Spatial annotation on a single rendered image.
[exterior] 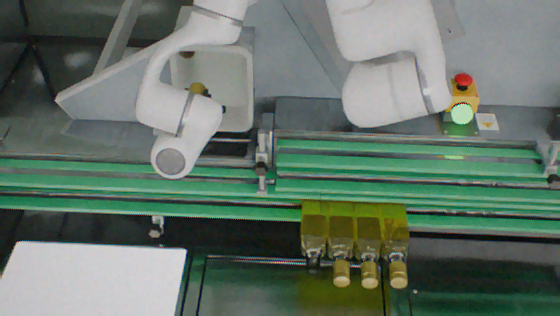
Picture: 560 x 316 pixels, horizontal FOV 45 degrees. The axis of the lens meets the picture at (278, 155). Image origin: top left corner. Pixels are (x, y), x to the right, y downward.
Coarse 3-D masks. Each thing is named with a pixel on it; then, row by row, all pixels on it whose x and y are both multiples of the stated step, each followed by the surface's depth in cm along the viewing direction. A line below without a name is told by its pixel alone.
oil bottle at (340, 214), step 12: (336, 204) 151; (348, 204) 151; (336, 216) 148; (348, 216) 148; (336, 228) 145; (348, 228) 145; (336, 240) 143; (348, 240) 143; (336, 252) 143; (348, 252) 143
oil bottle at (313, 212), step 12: (312, 204) 150; (324, 204) 150; (312, 216) 147; (324, 216) 147; (312, 228) 145; (324, 228) 145; (300, 240) 147; (312, 240) 142; (324, 240) 143; (324, 252) 144
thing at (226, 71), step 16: (192, 48) 141; (208, 48) 141; (224, 48) 141; (240, 48) 141; (176, 64) 145; (192, 64) 152; (208, 64) 152; (224, 64) 152; (240, 64) 151; (176, 80) 147; (192, 80) 155; (208, 80) 155; (224, 80) 155; (240, 80) 154; (224, 96) 158; (240, 96) 157; (240, 112) 158; (224, 128) 155; (240, 128) 155
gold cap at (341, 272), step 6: (336, 264) 140; (342, 264) 140; (348, 264) 140; (336, 270) 139; (342, 270) 138; (348, 270) 139; (336, 276) 138; (342, 276) 137; (348, 276) 138; (336, 282) 138; (342, 282) 138; (348, 282) 138
